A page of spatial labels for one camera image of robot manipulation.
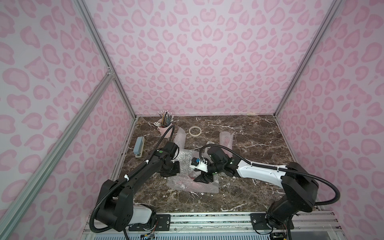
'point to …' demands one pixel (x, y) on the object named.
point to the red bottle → (190, 177)
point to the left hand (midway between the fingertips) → (177, 172)
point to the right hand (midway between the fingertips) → (197, 173)
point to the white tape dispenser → (210, 142)
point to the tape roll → (193, 135)
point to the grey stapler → (139, 146)
